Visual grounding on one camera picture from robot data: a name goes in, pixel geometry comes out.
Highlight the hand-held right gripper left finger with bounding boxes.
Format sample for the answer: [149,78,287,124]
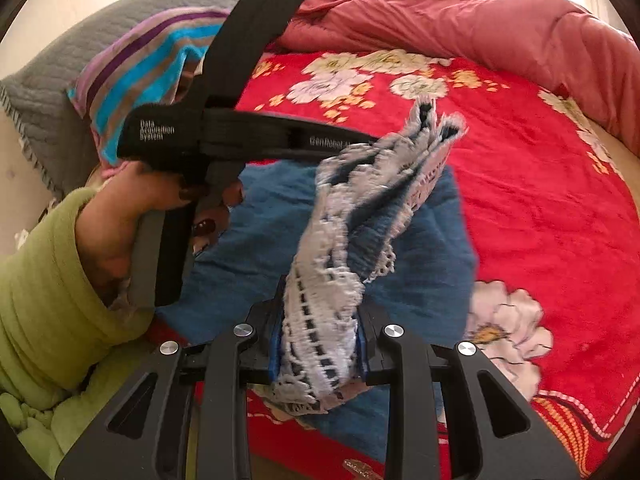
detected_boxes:
[55,290,288,480]

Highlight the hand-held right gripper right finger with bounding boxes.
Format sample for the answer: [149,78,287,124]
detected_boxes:
[355,305,581,480]

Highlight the blue pants with lace hem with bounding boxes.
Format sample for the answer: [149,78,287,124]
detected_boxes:
[155,97,478,463]

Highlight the person's left forearm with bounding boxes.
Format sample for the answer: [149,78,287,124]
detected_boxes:
[0,187,156,396]

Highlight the person's left hand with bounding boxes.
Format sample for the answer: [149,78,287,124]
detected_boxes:
[75,160,246,308]

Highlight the striped pillow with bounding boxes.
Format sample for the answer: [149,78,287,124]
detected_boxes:
[67,10,236,168]

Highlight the large grey quilted pillow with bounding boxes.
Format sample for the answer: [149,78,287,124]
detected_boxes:
[0,0,231,201]

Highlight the red floral blanket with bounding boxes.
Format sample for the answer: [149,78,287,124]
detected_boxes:
[150,49,640,480]

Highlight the pink-red duvet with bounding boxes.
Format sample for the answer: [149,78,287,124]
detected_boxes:
[272,0,640,153]

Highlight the beige bed sheet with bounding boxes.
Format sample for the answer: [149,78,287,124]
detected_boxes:
[590,120,640,186]

